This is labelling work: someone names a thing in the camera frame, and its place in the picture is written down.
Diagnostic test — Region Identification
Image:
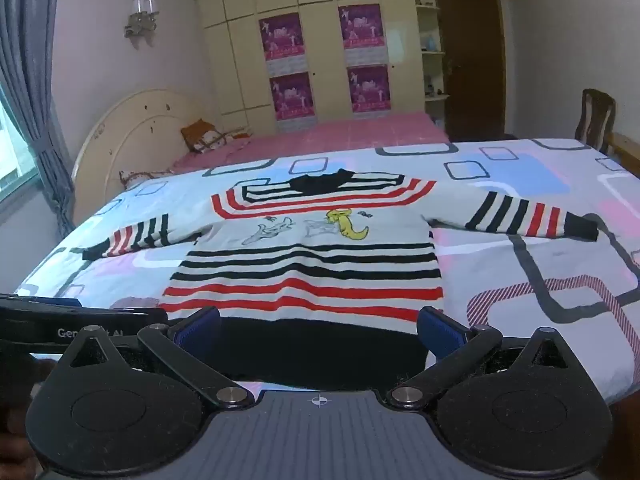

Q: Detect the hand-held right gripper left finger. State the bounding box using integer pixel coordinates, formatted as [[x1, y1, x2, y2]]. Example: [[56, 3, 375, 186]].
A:
[[60, 306, 256, 408]]

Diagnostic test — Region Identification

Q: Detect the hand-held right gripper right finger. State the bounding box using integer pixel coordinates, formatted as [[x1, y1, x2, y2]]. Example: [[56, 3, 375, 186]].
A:
[[387, 306, 581, 408]]

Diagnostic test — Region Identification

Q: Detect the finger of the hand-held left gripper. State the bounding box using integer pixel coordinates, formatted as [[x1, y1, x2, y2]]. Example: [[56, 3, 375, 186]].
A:
[[31, 297, 82, 310]]

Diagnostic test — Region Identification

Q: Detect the striped knit sweater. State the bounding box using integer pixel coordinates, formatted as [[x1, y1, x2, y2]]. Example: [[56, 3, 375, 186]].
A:
[[81, 167, 600, 386]]

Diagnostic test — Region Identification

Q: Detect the person's left hand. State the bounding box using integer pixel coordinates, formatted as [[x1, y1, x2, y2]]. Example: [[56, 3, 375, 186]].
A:
[[0, 354, 57, 480]]

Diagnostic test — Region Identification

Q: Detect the printed bed sheet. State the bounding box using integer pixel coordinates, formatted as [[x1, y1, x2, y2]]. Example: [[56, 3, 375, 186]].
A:
[[14, 137, 640, 407]]

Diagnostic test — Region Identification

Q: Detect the patterned cream pillow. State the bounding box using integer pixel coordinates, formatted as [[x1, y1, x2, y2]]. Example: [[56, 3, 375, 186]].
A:
[[118, 167, 174, 191]]

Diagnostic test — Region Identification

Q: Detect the window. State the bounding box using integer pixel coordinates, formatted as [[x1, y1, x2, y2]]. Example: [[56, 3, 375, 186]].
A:
[[0, 85, 41, 197]]

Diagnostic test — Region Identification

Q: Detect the cream round headboard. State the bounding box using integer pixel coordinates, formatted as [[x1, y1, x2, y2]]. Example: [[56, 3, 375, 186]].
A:
[[71, 88, 222, 209]]

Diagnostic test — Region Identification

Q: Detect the orange pillow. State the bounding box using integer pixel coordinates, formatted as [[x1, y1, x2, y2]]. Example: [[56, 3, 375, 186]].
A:
[[180, 118, 252, 154]]

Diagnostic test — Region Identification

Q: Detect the pink bed sheet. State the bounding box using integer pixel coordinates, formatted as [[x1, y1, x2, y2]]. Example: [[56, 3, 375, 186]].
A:
[[171, 111, 451, 173]]

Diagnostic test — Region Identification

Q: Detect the grey curtain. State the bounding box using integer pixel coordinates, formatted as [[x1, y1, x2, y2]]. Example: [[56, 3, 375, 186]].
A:
[[0, 0, 77, 237]]

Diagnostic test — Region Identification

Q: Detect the dark wooden chair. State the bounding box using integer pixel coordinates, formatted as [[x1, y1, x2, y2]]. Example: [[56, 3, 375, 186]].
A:
[[574, 88, 617, 154]]

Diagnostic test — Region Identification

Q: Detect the brown wooden door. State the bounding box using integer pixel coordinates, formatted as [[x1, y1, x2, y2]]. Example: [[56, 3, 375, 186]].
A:
[[432, 0, 509, 144]]

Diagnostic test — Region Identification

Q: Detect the open corner shelf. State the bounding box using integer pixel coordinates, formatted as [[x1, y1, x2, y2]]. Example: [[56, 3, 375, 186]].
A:
[[411, 0, 449, 103]]

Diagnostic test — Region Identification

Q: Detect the cream wardrobe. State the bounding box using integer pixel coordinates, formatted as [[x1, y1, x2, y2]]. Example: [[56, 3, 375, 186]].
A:
[[192, 0, 451, 137]]

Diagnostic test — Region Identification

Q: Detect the purple wall poster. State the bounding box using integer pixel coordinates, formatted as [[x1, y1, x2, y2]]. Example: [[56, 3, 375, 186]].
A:
[[269, 72, 317, 134], [347, 64, 391, 120], [258, 13, 307, 76], [338, 3, 387, 65]]

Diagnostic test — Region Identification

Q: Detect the light wooden bed frame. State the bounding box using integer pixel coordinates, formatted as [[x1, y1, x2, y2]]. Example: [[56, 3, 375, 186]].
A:
[[606, 132, 640, 177]]

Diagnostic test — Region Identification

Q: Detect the glass wall lamp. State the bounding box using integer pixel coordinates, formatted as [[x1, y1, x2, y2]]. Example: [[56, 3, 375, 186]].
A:
[[123, 0, 161, 42]]

